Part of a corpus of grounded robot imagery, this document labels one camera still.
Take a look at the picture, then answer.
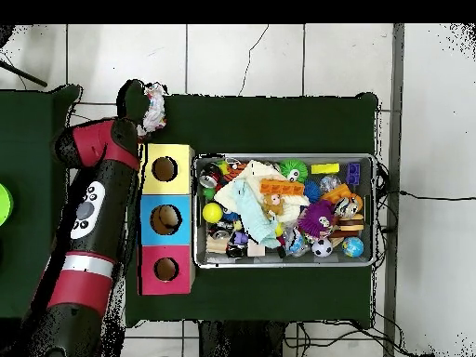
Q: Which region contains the wooden box with three holes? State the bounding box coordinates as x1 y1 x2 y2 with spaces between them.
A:
136 142 196 297

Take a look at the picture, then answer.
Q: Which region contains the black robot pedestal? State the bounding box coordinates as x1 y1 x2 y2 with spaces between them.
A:
198 320 287 357

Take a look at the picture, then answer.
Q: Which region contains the lime green round object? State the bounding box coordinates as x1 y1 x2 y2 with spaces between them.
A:
0 182 15 227

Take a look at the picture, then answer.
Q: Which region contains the colourful spotted white cloth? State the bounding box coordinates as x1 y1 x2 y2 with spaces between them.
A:
136 82 168 137

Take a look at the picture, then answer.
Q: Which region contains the long orange toy brick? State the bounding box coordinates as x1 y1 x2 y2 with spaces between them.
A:
258 178 306 195

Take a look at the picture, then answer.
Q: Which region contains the green puffer toy with eyes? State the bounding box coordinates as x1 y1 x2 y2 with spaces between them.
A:
278 158 309 183

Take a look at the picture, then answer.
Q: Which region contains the dark green table cloth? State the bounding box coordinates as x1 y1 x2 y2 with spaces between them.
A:
0 84 85 323
116 79 380 328

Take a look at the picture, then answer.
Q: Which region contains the black rod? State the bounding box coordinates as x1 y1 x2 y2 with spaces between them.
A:
0 59 48 88

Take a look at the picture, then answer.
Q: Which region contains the small brown plush toy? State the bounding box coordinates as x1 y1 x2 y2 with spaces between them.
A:
262 193 285 218

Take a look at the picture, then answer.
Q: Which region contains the black cable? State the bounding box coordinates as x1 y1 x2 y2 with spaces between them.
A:
386 189 476 203

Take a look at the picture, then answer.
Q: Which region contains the silver wire mesh bin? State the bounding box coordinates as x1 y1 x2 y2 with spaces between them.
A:
192 152 377 270

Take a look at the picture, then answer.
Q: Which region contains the blue puffer ball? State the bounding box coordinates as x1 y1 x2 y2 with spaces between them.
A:
302 179 322 204

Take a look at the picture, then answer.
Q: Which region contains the purple spiky rubber toy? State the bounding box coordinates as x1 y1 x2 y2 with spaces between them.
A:
297 200 337 239

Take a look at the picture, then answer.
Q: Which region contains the small globe ball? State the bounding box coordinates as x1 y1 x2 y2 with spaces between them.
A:
341 236 364 258

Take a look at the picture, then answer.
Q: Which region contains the yellow ball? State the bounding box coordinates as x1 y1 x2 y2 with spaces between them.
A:
202 202 224 225

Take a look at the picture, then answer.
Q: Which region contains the light blue waffle cloth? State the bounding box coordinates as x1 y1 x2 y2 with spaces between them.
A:
234 178 282 249

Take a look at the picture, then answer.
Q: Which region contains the small soccer ball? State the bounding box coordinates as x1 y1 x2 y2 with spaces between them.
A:
311 237 334 258

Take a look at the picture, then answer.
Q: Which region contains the cream waffle cloth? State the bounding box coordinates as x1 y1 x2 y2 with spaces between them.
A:
214 159 311 223

